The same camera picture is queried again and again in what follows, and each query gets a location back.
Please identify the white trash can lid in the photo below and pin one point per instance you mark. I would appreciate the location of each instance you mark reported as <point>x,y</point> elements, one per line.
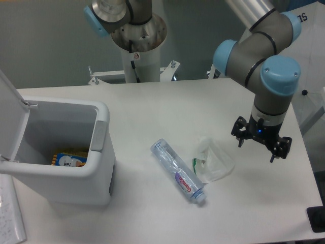
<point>15,111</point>

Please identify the yellow blue snack package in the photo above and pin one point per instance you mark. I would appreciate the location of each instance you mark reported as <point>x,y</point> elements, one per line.
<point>70,158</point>

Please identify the black device at table edge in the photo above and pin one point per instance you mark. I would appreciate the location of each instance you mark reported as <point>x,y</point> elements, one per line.
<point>316,218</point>

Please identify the clear plastic water bottle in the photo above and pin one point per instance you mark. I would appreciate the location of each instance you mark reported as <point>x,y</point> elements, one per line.
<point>187,181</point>

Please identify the white Superior umbrella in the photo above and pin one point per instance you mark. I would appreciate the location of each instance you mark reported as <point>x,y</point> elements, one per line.
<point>308,51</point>

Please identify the white plastic trash can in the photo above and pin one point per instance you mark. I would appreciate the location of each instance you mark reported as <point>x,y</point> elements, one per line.
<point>57,124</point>

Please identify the clear plastic bag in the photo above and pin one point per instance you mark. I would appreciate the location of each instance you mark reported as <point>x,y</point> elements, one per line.
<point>211,162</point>

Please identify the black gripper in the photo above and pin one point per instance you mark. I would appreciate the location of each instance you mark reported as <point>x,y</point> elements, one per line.
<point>263,129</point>

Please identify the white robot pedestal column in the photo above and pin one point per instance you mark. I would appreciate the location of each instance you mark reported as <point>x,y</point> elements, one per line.
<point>140,45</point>

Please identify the white metal base bracket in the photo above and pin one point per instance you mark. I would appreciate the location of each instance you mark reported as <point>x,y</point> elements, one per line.
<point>166,74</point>

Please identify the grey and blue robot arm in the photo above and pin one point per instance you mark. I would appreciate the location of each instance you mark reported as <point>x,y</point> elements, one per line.
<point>255,63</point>

